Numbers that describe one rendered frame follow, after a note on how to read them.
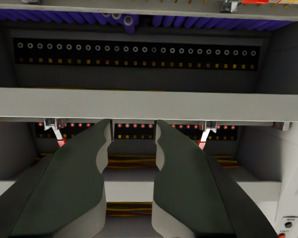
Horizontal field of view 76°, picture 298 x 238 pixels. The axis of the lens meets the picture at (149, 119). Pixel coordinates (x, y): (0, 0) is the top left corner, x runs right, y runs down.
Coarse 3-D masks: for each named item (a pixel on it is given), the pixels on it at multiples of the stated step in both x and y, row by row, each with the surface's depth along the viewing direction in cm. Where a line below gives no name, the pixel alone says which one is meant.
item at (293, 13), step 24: (0, 0) 27; (48, 0) 27; (72, 0) 27; (96, 0) 27; (120, 0) 27; (144, 0) 28; (168, 0) 28; (192, 0) 28; (216, 0) 28; (288, 0) 27
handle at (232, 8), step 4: (232, 0) 24; (236, 0) 23; (240, 0) 22; (244, 0) 21; (248, 0) 21; (252, 0) 20; (256, 0) 19; (260, 0) 19; (264, 0) 19; (268, 0) 19; (232, 4) 25; (236, 4) 25; (232, 8) 25; (236, 8) 25
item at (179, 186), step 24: (168, 144) 10; (192, 144) 10; (168, 168) 9; (192, 168) 9; (168, 192) 7; (192, 192) 7; (216, 192) 8; (168, 216) 7; (192, 216) 7; (216, 216) 7
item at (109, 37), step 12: (288, 24) 39; (12, 36) 40; (24, 36) 40; (36, 36) 40; (48, 36) 40; (60, 36) 40; (72, 36) 41; (84, 36) 41; (96, 36) 41; (108, 36) 41; (120, 36) 41; (132, 36) 41; (144, 36) 41; (156, 36) 41; (168, 36) 41; (180, 36) 41; (192, 36) 42; (204, 36) 42; (288, 36) 39; (276, 48) 42
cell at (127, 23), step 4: (124, 16) 31; (128, 16) 31; (124, 20) 32; (128, 20) 31; (132, 20) 32; (124, 24) 32; (128, 24) 32; (132, 24) 32; (128, 28) 33; (132, 28) 34; (128, 32) 36; (132, 32) 36
